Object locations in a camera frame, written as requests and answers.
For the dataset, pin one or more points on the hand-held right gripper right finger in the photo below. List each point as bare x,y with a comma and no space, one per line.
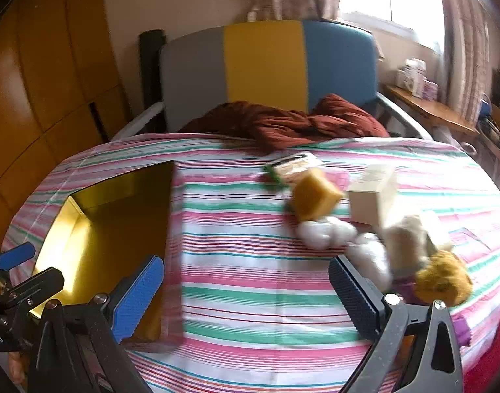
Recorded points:
356,299

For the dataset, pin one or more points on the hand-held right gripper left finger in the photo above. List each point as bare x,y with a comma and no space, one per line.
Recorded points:
137,299

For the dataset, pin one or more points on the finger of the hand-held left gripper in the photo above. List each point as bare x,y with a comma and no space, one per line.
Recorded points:
17,254
41,284

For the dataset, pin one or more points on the bag of cotton balls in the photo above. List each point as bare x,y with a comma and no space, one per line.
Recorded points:
372,260
323,233

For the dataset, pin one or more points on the purple packet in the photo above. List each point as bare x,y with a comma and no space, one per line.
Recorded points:
406,287
462,331

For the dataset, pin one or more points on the gold tin box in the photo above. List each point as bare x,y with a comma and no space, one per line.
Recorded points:
102,233

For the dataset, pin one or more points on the beige knitted sock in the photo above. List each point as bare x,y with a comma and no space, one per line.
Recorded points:
409,245

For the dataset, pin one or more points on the yellow sock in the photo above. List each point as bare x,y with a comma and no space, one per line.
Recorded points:
444,278

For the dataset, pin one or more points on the white cardboard box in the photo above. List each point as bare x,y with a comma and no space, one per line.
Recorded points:
372,200

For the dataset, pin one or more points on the yellow sponge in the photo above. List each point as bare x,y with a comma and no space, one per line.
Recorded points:
315,194

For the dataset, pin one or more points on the brown soap box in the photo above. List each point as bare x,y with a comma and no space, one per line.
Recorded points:
293,170

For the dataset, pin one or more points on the striped bed sheet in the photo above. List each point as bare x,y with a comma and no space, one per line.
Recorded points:
242,262

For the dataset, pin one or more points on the person's red clothing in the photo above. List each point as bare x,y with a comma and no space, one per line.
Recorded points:
493,352

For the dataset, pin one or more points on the wooden wardrobe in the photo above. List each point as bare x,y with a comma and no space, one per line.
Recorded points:
41,69

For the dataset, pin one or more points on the maroon blanket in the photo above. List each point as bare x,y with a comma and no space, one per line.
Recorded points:
282,127

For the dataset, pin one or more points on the wooden side desk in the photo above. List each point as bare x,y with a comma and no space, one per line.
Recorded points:
430,108

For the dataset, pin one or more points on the purple tissue box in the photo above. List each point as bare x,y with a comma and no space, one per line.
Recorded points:
430,90

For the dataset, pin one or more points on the small white carton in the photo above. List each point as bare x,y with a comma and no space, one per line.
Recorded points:
400,77

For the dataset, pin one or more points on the tall white carton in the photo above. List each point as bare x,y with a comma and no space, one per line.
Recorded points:
414,75

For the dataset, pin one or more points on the cluttered shelf unit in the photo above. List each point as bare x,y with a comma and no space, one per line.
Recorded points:
497,110

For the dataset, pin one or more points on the grey yellow blue headboard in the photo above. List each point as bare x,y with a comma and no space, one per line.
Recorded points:
262,61

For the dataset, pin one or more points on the white bed rail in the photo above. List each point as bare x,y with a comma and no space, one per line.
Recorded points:
405,116
137,123

